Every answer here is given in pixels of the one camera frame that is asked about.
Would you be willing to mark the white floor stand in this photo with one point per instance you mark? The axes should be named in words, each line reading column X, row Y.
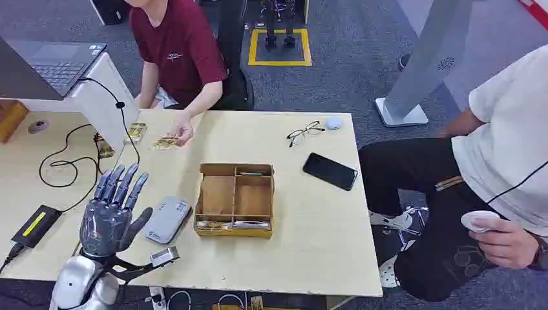
column 424, row 64

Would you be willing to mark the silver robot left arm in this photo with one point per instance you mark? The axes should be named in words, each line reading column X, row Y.
column 79, row 282

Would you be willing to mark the person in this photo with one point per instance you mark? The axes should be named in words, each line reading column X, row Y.
column 492, row 141
column 180, row 51

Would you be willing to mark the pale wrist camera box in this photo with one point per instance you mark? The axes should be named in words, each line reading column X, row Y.
column 164, row 256

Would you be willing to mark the small white round case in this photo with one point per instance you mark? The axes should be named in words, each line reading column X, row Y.
column 333, row 123

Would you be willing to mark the gold printed card stack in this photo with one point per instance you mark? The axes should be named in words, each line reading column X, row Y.
column 136, row 132

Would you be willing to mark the black smartphone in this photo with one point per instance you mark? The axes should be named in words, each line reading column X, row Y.
column 330, row 171

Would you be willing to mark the brown wooden block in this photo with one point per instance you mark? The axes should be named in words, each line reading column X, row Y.
column 10, row 119

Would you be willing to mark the grey flat power bank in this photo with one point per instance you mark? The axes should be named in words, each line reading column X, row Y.
column 167, row 220

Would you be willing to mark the wooden card box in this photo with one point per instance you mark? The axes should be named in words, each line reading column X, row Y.
column 234, row 201

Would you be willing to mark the white shoe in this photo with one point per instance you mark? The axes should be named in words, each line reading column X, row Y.
column 391, row 220
column 388, row 274

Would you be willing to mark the black cabinet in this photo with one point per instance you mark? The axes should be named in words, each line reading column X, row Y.
column 110, row 10

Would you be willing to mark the white power strip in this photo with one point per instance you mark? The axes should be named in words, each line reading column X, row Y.
column 157, row 298

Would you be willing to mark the black office chair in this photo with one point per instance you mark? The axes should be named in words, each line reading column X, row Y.
column 235, row 64

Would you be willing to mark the cards row in box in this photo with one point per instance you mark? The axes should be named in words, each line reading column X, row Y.
column 233, row 224

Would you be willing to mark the black robot legs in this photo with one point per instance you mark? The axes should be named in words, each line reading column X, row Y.
column 278, row 25

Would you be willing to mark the grey laptop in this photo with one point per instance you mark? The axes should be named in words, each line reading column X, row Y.
column 51, row 64

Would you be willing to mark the white handheld controller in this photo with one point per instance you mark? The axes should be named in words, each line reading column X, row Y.
column 476, row 220

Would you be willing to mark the chrome chair base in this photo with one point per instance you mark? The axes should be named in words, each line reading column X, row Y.
column 415, row 227

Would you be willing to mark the black power adapter yellow label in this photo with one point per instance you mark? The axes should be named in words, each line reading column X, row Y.
column 36, row 226

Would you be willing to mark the white laptop stand box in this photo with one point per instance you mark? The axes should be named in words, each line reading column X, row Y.
column 102, row 102

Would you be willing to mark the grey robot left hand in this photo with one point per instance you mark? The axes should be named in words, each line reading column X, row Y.
column 105, row 227

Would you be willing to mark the grey round desk grommet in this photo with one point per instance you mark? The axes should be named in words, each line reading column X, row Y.
column 38, row 126

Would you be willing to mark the black-rimmed glasses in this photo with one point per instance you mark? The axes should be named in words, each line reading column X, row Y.
column 305, row 132

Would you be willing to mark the single card in box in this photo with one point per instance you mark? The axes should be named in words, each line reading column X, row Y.
column 251, row 174

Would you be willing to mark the person's left hand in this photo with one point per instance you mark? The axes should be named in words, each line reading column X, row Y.
column 183, row 128
column 507, row 244

